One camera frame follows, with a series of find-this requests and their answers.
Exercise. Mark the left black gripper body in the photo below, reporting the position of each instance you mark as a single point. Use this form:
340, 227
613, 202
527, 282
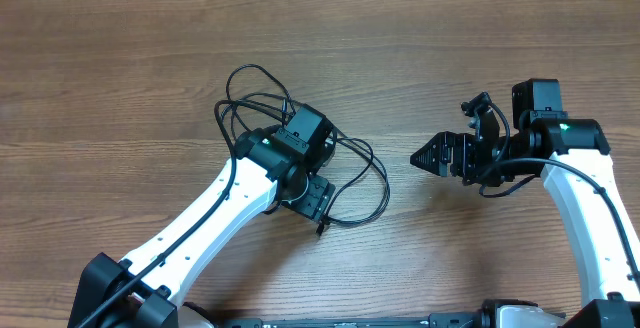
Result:
310, 198

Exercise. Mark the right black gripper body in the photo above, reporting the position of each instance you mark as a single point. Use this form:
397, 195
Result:
478, 161

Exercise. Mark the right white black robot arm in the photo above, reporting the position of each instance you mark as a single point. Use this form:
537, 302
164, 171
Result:
572, 157

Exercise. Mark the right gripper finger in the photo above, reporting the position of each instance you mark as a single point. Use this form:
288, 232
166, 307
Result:
439, 148
432, 164

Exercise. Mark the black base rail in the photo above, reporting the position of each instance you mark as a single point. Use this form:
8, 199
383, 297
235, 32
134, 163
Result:
390, 320

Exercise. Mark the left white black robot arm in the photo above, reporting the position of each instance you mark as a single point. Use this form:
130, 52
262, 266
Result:
268, 168

